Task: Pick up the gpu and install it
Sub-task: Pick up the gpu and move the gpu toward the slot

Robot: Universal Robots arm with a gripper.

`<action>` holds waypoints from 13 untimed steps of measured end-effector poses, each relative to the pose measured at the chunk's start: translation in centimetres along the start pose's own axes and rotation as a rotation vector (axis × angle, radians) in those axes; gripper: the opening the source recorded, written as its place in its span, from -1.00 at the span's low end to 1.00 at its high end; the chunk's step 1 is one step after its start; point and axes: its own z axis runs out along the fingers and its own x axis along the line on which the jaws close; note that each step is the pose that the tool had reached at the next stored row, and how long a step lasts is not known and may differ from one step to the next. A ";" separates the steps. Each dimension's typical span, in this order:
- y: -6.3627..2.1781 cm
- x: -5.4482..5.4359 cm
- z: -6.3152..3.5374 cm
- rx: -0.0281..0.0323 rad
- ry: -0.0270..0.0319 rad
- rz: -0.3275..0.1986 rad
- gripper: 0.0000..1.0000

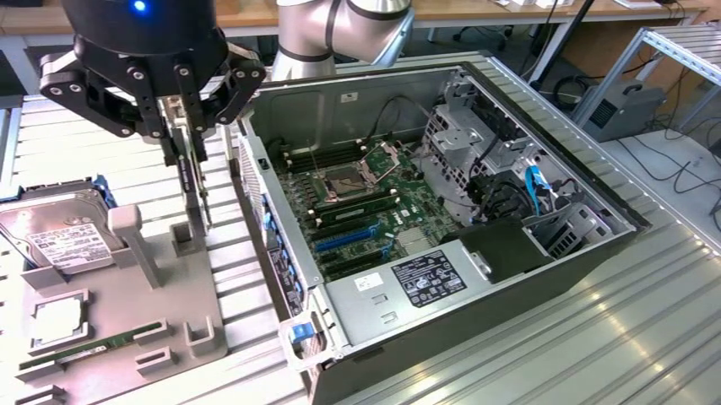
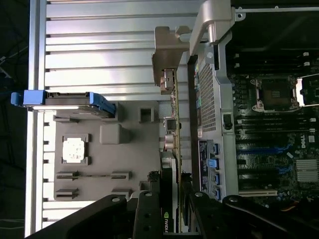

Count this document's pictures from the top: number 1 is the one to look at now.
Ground silver power supply unit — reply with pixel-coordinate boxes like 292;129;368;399
324;248;492;351

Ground silver hard disk drive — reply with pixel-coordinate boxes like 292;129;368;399
0;187;129;278

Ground grey control box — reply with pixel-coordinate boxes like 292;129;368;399
585;79;669;143

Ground metal drive cage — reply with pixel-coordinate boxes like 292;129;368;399
422;71;545;224

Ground RAM stick with white label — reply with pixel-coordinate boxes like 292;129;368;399
314;196;400;224

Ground blue SATA wire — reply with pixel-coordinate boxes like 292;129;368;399
523;166;547;219

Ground black low-profile graphics card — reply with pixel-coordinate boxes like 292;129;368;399
159;95;214;237

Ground silver chipset heatsink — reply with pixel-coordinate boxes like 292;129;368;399
397;231;437;257

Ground thin metal locking lever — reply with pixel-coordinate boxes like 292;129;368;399
308;138;325;178

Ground grey case handle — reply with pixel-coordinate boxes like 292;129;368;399
223;94;261;164
278;311;336;373

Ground metal socket cover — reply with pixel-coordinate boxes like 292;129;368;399
360;141;405;181

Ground black cables on white table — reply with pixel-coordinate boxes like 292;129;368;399
617;128;721;196

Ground silver CPU chip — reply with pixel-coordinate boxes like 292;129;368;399
33;301;87;343

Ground black wire bundle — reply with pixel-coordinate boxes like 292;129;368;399
465;175;581;224

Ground blue expansion slot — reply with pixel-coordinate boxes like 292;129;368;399
314;225;380;253

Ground black plastic shroud box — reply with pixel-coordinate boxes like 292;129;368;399
458;221;557;284

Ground black slanted stand pole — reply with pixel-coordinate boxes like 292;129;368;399
529;0;597;85

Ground aluminium profile frame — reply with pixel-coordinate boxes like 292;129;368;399
568;24;721;132

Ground CPU socket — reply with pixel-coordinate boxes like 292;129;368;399
318;166;373;202

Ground grey plastic parts rack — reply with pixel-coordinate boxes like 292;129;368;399
11;204;233;405

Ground open black PC case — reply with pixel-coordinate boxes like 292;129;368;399
217;50;653;405

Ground green motherboard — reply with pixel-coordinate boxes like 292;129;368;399
276;138;464;284

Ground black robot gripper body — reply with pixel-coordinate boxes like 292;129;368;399
59;0;230;100

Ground wooden desk with white frame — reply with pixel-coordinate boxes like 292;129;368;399
0;0;284;96

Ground blue disk caddy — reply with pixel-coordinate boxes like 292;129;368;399
0;175;119;212

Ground long wooden desk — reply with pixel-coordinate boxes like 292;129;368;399
410;0;705;64

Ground black looped wire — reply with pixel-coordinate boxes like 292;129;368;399
374;96;436;143

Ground metal disk bay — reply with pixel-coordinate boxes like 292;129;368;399
521;202;624;261

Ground green RAM stick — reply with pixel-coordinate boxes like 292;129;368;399
19;328;163;367

